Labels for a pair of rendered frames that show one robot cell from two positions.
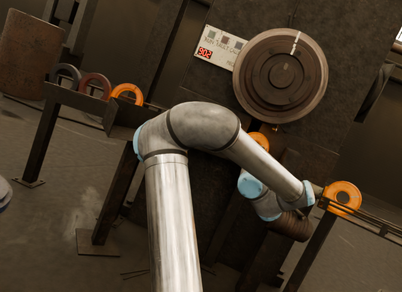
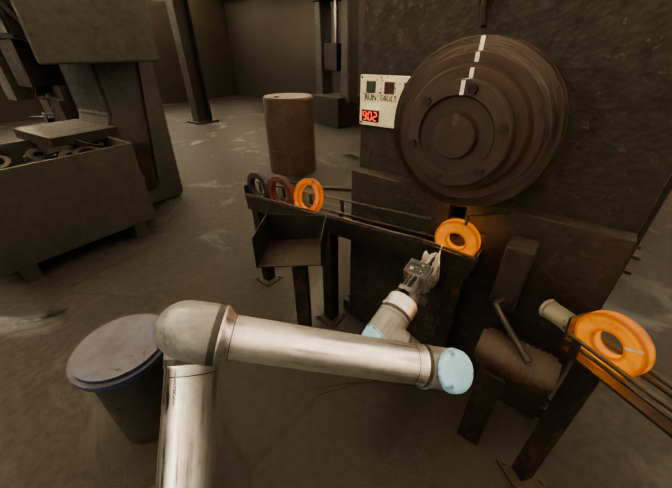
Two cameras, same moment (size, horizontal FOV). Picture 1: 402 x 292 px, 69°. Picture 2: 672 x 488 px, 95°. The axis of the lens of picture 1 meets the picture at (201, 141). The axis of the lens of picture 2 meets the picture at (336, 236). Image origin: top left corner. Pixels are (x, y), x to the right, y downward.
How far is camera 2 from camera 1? 83 cm
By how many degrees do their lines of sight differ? 39
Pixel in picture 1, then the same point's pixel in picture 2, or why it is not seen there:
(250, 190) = not seen: hidden behind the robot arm
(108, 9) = not seen: hidden behind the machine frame
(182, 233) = (169, 471)
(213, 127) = (176, 351)
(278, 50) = (437, 95)
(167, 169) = (167, 386)
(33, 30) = (282, 111)
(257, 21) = (429, 35)
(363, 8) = not seen: outside the picture
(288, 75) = (463, 133)
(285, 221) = (501, 362)
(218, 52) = (385, 110)
